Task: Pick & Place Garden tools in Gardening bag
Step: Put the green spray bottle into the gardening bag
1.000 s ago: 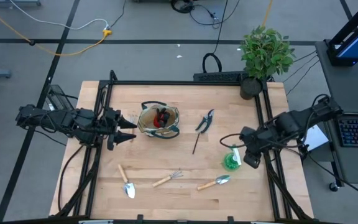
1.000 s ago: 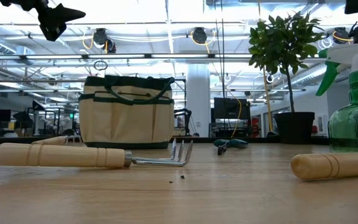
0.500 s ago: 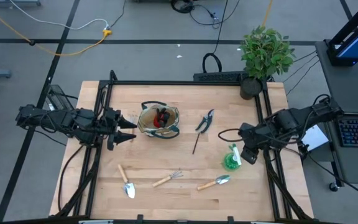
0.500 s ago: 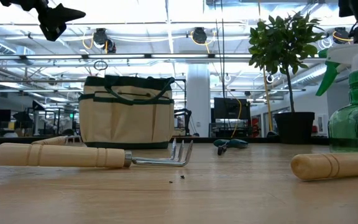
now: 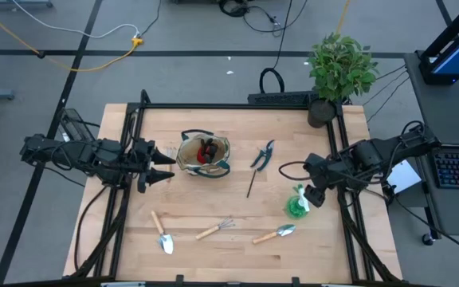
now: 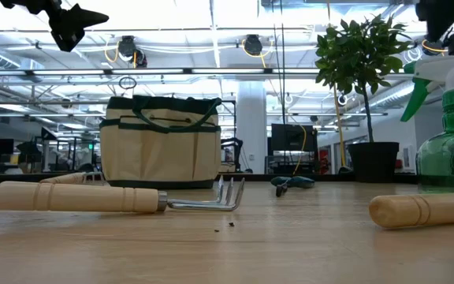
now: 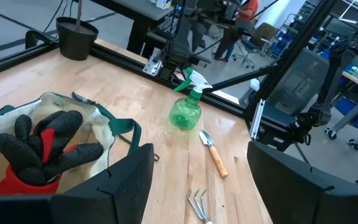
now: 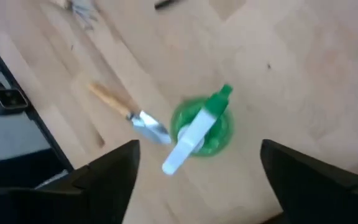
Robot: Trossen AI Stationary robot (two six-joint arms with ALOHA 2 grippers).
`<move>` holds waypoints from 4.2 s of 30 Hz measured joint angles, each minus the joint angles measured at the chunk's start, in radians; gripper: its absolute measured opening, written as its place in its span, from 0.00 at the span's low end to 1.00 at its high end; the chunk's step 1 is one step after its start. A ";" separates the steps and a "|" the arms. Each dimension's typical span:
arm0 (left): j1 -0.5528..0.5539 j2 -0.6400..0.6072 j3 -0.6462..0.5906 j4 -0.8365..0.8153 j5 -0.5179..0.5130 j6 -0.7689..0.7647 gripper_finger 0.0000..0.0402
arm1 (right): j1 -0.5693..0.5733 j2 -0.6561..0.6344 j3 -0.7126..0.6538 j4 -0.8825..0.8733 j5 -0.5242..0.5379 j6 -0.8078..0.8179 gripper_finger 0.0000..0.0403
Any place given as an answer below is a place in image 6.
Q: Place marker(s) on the background robot station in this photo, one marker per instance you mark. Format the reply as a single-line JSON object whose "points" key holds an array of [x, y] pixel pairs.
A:
{"points": [[30, 152]]}

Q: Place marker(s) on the black background monitor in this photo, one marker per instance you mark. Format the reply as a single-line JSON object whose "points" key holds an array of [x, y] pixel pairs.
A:
{"points": [[290, 138]]}

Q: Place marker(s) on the black plant pot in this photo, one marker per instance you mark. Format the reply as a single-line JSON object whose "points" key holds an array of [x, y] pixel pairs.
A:
{"points": [[373, 161]]}

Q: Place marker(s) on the beige green-trimmed gardening bag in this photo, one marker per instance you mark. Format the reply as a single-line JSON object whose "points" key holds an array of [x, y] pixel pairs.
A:
{"points": [[160, 154]]}

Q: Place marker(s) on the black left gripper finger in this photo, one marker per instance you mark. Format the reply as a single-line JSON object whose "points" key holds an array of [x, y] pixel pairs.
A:
{"points": [[73, 23]]}

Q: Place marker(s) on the white building column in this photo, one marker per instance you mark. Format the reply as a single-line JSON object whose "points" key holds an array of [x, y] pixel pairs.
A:
{"points": [[250, 126]]}

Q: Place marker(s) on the green leafy plant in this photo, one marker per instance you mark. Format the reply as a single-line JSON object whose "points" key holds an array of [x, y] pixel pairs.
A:
{"points": [[353, 51]]}

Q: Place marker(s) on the green spray bottle white nozzle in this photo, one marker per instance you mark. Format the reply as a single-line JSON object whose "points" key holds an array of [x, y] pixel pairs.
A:
{"points": [[447, 158]]}

